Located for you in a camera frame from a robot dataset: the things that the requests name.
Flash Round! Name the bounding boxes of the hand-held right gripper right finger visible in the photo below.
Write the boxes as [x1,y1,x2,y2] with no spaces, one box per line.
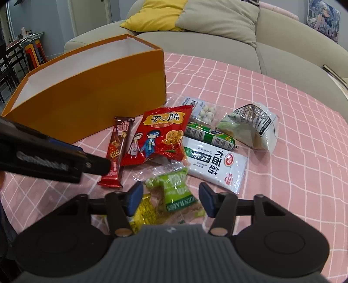
[198,182,289,237]

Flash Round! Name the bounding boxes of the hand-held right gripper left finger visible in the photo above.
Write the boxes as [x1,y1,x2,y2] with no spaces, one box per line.
[58,182,144,237]

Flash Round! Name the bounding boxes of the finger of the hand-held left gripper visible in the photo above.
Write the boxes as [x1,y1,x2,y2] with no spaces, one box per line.
[79,152,111,177]
[43,135,87,157]

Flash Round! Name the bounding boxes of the yellow candy packet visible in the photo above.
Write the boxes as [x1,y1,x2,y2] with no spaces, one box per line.
[128,193,161,232]

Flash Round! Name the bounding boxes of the green raisin packet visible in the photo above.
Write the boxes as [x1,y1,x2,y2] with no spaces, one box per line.
[133,165,206,221]

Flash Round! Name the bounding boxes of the brown chocolate bar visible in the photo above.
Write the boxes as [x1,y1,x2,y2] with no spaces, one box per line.
[98,117,136,189]

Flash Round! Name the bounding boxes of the white and green snack packet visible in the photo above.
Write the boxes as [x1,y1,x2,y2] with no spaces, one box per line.
[183,136,248,194]

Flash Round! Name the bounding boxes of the orange cardboard box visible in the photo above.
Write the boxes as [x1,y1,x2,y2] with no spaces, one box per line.
[1,34,167,145]

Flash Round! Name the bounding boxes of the green sausage stick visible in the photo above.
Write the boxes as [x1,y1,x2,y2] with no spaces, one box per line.
[186,122,239,151]

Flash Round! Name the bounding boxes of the red cartoon snack bag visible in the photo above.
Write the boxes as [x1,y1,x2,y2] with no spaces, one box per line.
[120,105,193,166]

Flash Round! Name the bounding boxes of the black chairs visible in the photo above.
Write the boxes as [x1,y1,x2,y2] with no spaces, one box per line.
[0,44,29,104]

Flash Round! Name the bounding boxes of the clear packet of white balls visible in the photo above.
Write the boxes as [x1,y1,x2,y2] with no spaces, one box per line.
[181,96,226,128]

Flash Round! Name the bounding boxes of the triangular wrapped sandwich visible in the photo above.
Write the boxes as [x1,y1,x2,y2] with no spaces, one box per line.
[216,102,279,155]

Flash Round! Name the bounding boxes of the stacked colourful stools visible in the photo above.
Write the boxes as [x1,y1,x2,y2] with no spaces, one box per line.
[23,39,48,71]

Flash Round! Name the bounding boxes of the dining table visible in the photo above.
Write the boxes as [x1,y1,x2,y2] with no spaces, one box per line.
[5,31,45,47]

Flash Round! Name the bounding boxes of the pink checked tablecloth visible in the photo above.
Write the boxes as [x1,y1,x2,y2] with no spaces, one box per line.
[0,52,348,273]

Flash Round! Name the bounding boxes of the grey door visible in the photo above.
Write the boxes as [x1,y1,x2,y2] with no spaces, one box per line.
[68,0,139,37]

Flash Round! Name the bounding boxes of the beige sofa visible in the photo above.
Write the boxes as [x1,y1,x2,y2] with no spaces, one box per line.
[64,0,348,106]

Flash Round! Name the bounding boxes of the yellow pillow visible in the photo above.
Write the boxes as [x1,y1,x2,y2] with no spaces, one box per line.
[120,0,188,32]

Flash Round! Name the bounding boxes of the book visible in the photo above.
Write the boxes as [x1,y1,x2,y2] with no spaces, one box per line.
[323,64,348,96]

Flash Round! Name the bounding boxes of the beige pillow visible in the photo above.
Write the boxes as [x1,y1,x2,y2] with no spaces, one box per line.
[175,0,261,49]

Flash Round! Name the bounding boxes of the pink blanket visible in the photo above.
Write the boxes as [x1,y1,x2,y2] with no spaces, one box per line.
[259,1,299,19]

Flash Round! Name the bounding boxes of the blue patterned cushion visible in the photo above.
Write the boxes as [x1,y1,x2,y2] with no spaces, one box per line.
[307,0,341,43]

